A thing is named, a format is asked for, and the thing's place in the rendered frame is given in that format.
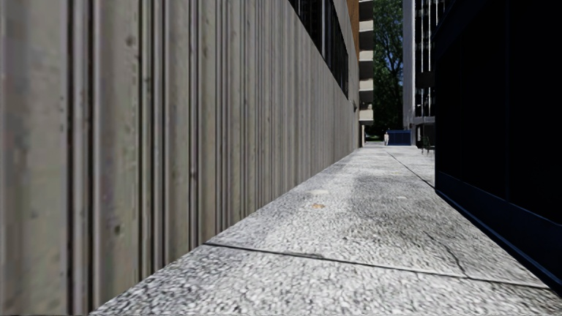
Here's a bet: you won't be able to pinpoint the ribbed grey concrete building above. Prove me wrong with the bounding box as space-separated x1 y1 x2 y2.
0 0 361 316

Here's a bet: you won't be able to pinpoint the blue booth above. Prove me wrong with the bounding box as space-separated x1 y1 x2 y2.
388 129 413 146

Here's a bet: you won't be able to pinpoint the pale concrete balcony building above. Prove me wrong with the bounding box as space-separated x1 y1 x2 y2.
358 0 375 148

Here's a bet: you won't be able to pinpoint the trees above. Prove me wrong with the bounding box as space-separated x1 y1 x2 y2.
367 0 405 138

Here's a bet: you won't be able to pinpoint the glass tower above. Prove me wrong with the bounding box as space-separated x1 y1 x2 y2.
402 0 476 148

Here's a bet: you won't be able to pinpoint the dark building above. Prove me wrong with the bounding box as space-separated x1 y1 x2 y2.
432 0 562 293

